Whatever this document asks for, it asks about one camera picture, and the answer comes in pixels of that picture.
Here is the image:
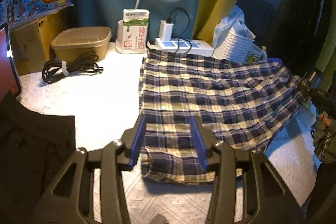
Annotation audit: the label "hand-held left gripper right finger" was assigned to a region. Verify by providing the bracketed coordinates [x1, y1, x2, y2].
[189, 115, 303, 224]

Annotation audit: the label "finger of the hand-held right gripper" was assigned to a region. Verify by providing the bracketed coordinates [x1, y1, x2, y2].
[297, 80, 320, 104]

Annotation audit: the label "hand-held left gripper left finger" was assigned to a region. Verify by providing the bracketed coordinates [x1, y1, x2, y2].
[34, 116, 147, 224]

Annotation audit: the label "plaid pants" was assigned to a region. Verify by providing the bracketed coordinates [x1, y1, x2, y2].
[139, 48, 311, 186]

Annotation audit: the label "person's right forearm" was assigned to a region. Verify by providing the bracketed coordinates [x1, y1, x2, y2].
[313, 119, 336, 165]

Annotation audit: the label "person's right hand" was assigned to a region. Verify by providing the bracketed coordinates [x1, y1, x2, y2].
[318, 111, 332, 128]

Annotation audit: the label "wide yellow curtain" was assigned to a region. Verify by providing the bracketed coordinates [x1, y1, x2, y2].
[314, 30, 336, 92]

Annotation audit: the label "white cartoon mug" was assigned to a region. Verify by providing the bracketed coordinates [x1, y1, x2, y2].
[245, 45, 269, 65]

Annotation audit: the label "white perforated basket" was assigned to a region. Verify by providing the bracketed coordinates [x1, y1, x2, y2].
[212, 27, 257, 63]

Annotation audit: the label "person's body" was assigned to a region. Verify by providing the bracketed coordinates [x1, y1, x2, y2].
[306, 161, 336, 224]

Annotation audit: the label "white power strip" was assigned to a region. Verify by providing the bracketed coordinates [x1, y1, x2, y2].
[154, 37, 215, 57]

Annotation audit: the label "black folded garment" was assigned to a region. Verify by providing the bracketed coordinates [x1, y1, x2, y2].
[0, 90, 77, 216]

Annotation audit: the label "green white milk carton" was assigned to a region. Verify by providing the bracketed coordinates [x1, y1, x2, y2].
[122, 8, 150, 51]

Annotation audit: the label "brown food container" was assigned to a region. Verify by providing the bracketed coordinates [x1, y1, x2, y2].
[51, 26, 113, 62]

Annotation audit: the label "white charger plug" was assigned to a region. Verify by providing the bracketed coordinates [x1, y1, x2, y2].
[160, 20, 174, 41]

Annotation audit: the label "cardboard box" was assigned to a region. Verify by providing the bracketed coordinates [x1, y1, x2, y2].
[10, 13, 64, 75]

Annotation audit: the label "tablet with red screen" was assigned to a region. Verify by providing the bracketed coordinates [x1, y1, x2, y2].
[0, 21, 23, 98]

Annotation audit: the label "black bundled cable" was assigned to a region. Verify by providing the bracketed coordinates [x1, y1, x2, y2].
[42, 52, 104, 84]

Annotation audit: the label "black charger cable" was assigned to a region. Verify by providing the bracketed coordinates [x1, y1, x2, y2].
[147, 7, 193, 54]

